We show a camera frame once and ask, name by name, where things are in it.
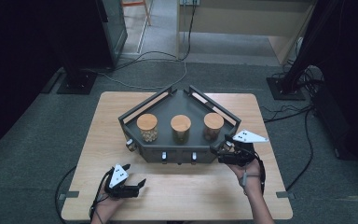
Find black cable on carpet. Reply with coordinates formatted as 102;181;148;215
54;165;77;224

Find hand-held gripper cable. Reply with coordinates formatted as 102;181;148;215
88;169;115;224
254;153;267;196

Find right hand-held gripper cable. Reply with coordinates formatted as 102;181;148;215
254;153;267;196

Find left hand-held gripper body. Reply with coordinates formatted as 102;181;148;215
104;162;140;200

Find grey tape strip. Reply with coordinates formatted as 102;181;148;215
58;190;80;201
275;190;296;200

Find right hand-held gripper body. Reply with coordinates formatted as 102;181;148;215
217;129;270;167

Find black slanted stand pole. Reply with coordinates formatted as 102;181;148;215
281;0;344;92

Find grey wrist strap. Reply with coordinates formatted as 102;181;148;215
240;172;261;188

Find orange wooden chair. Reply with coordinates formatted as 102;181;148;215
121;0;153;27

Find black cable from power strip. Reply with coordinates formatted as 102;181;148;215
83;3;199;77

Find black stand base plate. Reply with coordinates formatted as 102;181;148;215
56;70;98;95
266;77;307;101

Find light wooden counter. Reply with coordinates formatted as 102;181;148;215
176;0;317;65

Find glass jar with pale nuts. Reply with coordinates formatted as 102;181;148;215
136;113;158;143

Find glass jar with brown contents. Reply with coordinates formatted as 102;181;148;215
202;112;225;141

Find black equipment box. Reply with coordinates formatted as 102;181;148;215
311;86;357;161

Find grey floor cable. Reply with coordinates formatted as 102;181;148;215
103;0;188;91

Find black corner shelf rack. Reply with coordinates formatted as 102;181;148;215
117;84;242;165

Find glass jar with dark contents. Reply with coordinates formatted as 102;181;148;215
170;114;192;144

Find long black floor cable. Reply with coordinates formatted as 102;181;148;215
285;106;315;191

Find left hand-held gripper cable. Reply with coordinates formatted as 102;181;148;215
88;169;115;224

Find person's right hand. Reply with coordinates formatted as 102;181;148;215
227;158;262;196

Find person's left hand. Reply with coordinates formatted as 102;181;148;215
92;189;127;219

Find tangled black cables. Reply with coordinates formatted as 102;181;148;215
271;57;325;123

